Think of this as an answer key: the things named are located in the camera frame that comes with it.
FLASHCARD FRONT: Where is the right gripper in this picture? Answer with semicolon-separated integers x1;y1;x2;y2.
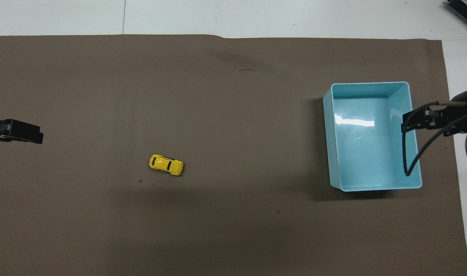
444;90;467;135

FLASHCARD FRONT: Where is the yellow toy beetle car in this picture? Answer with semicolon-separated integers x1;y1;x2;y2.
149;154;184;177

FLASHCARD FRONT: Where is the light blue plastic bin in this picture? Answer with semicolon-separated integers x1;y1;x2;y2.
323;81;422;192

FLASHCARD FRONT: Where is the dark grey ribbed box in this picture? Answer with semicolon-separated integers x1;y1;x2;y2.
446;0;467;23

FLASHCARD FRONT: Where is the black cable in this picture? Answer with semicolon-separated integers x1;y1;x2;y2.
401;101;467;177

